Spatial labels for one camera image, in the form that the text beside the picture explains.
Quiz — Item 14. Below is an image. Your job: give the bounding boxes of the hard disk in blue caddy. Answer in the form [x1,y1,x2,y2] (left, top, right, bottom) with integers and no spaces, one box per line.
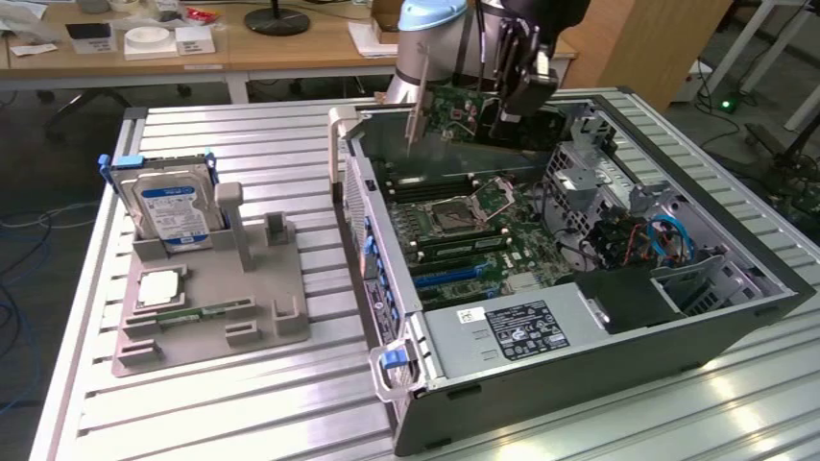
[97,151,231,255]

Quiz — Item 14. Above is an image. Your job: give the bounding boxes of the white round container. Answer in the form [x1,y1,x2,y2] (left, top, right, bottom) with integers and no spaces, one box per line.
[122,26,179,61]

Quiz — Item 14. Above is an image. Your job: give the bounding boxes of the CPU socket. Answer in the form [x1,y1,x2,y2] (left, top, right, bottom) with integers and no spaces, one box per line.
[427,196,483,237]

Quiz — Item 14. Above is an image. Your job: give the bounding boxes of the white paper slip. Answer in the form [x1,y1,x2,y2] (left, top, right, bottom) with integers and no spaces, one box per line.
[9,42,61,57]

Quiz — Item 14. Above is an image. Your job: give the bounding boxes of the blue floor cables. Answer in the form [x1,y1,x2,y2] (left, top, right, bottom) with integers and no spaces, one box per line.
[0,201,54,415]

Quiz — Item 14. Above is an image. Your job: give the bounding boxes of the black open PC case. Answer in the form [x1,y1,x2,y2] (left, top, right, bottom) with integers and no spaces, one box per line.
[327,93,820,457]

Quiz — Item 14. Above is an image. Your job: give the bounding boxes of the grey power supply unit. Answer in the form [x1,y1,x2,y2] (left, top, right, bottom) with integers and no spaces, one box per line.
[410,282,610,380]

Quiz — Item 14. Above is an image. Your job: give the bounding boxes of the blue data wire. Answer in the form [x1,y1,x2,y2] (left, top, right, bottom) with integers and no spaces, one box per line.
[645,215,699,263]

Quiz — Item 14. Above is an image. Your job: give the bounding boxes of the white box black lid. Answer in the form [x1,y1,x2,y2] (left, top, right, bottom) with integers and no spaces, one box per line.
[66,22,121,56]

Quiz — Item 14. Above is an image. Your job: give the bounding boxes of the metal socket cover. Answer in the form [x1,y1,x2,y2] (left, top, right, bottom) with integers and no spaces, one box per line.
[471,176,518,222]

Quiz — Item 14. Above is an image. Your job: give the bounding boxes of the grey printed parts rack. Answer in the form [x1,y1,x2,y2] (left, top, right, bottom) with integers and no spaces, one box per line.
[113,181,313,379]

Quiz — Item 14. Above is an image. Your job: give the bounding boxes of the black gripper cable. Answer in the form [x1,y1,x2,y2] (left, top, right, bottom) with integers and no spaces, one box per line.
[451,0,489,95]

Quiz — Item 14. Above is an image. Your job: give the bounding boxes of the green graphics card black heatsink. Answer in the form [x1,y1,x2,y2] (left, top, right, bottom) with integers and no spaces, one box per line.
[406,41,566,156]

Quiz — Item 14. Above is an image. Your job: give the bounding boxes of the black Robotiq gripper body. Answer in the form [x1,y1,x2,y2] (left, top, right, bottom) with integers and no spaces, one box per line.
[499,0,593,48]

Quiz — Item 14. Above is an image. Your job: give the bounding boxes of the silver CPU chip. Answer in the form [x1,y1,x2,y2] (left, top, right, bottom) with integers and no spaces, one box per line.
[138,271,182,304]

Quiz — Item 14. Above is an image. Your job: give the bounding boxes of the black round lamp base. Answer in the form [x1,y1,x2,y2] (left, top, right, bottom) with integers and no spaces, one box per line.
[243,0,313,37]

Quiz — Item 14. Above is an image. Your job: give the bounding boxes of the plain white box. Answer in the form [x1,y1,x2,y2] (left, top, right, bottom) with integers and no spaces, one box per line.
[174,25,217,57]

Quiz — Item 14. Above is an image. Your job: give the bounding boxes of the black floor stand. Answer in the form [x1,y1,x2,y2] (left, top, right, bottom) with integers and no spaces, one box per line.
[742,122,820,213]

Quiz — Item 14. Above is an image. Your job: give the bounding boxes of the clear plastic bag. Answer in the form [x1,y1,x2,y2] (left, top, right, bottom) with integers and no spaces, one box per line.
[0,0,67,43]

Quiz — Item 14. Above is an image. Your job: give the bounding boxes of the long wooden desk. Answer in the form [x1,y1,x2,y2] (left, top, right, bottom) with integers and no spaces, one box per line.
[0,0,578,92]

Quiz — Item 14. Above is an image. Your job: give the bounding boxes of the white desk frame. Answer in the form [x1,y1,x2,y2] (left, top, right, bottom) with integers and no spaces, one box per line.
[698,0,820,132]

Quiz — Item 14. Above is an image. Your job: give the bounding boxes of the wooden cabinet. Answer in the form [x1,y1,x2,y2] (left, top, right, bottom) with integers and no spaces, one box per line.
[555,0,737,111]

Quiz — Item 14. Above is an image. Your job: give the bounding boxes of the black power wire bundle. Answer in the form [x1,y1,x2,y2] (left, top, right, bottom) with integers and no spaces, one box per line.
[579,215,653,270]

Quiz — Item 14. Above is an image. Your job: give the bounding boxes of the green motherboard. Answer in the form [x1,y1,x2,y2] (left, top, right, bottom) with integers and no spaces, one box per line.
[378,162,578,311]

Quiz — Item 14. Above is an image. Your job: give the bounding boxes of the metal disk bay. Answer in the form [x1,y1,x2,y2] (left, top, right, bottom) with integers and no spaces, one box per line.
[650,253,769,319]
[543,141,643,213]

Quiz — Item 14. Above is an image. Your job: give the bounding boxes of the black installed RAM stick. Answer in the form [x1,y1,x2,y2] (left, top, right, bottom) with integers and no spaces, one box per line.
[415,232,509,263]

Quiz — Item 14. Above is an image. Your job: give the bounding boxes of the black office chair base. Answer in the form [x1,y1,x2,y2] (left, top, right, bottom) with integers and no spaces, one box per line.
[42,84,194,143]

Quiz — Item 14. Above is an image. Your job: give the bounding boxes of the white paper sheets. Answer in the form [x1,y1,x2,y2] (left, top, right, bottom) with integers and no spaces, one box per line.
[347,21,402,60]

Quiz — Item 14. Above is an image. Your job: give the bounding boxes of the blue expansion slot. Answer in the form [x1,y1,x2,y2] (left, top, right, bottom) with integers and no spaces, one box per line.
[411,265,487,290]

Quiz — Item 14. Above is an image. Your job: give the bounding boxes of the green RAM stick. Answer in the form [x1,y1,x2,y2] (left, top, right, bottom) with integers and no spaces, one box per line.
[157,304,249,325]

